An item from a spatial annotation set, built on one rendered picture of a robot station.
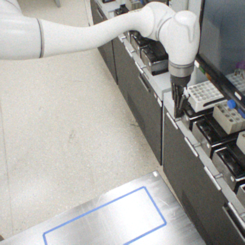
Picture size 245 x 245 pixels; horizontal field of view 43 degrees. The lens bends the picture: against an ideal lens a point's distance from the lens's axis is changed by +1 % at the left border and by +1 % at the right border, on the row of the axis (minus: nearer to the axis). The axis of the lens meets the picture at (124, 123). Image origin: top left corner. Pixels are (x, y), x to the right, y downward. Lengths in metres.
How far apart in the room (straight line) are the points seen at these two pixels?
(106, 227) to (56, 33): 0.57
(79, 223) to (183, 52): 0.63
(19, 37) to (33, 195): 1.43
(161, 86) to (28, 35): 0.82
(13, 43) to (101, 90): 1.88
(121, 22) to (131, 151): 1.28
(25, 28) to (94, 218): 0.58
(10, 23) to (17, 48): 0.06
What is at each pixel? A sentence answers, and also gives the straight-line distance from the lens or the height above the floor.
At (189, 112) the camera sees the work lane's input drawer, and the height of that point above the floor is 0.82.
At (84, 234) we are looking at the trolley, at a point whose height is 0.82.
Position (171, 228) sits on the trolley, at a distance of 0.96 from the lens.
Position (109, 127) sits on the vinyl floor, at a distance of 2.31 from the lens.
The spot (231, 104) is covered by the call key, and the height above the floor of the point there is 0.99.
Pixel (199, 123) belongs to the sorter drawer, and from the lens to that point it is 1.20.
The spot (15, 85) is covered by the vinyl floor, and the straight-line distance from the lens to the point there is 2.93.
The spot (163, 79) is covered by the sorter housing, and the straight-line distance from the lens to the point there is 1.52.
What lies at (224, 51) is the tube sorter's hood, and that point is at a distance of 1.05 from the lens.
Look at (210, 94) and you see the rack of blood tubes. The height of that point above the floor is 0.86.
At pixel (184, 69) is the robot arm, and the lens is 1.08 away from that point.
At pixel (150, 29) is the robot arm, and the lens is 1.10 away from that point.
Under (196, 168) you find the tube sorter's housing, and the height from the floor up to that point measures 0.58.
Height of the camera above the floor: 1.70
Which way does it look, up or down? 47 degrees down
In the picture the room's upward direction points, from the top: 7 degrees counter-clockwise
